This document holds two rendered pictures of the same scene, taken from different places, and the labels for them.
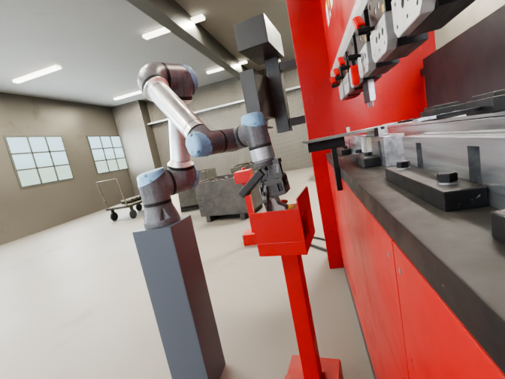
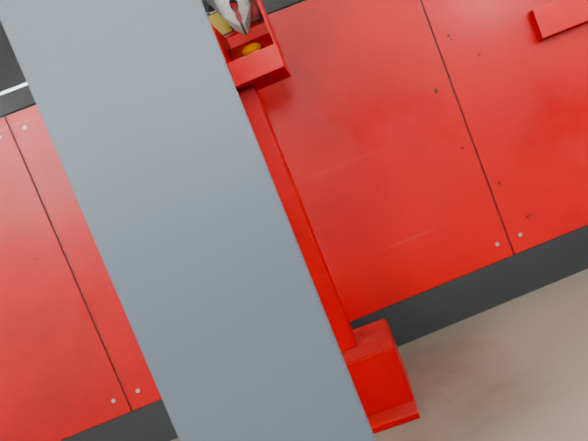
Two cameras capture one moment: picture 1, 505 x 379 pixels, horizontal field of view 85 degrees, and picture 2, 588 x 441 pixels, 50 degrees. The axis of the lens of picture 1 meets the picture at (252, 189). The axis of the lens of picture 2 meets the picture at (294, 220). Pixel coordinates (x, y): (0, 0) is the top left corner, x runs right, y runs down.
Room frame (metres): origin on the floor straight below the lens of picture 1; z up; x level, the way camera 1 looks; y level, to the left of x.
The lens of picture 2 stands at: (1.25, 1.10, 0.49)
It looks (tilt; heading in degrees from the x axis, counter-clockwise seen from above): 5 degrees down; 255
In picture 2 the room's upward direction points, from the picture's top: 22 degrees counter-clockwise
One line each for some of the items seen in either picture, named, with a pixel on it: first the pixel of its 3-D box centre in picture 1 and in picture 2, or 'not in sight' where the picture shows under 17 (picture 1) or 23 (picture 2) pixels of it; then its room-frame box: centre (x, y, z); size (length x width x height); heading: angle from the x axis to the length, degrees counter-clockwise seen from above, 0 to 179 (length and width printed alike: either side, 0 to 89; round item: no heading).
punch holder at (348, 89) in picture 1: (354, 73); not in sight; (1.30, -0.56, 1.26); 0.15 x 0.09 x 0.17; 167
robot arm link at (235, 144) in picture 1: (231, 139); not in sight; (0.95, 0.04, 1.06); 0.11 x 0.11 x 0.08; 45
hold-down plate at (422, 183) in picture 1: (421, 181); not in sight; (0.51, -0.32, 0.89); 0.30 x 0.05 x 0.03; 167
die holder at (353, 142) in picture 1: (353, 144); not in sight; (1.62, -0.64, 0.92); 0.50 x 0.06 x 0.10; 167
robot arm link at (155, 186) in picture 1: (155, 185); not in sight; (1.16, 0.40, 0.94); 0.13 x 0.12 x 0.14; 135
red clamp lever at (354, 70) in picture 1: (355, 69); not in sight; (0.95, -0.41, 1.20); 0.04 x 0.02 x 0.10; 77
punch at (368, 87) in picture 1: (369, 94); not in sight; (1.08, -0.51, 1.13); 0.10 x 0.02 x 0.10; 167
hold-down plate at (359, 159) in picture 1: (363, 159); not in sight; (1.06, -0.45, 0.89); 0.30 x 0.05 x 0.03; 167
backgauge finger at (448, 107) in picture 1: (420, 116); not in sight; (1.03, -0.67, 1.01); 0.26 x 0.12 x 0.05; 77
